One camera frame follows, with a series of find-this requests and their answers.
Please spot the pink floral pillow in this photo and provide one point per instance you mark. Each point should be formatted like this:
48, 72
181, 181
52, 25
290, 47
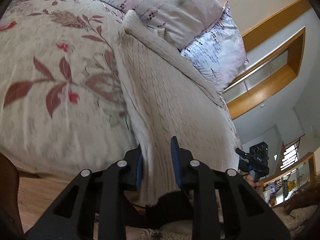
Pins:
183, 19

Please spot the white blue-print pillow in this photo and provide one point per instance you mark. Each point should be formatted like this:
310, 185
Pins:
218, 53

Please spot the wooden stair railing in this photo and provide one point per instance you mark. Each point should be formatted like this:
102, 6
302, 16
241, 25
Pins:
295, 168

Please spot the beige cable-knit sweater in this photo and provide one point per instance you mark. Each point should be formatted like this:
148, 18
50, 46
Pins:
167, 97

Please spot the person's right hand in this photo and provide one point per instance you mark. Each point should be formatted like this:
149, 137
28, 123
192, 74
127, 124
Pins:
253, 183

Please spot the floral quilt bedspread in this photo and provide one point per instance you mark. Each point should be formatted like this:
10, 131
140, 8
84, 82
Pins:
62, 107

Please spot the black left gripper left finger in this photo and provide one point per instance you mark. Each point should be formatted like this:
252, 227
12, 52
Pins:
92, 194

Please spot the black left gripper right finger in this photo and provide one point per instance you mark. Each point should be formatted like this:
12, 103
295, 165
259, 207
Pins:
224, 203

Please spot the wooden bed headboard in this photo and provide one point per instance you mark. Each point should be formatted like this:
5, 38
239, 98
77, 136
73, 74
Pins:
270, 74

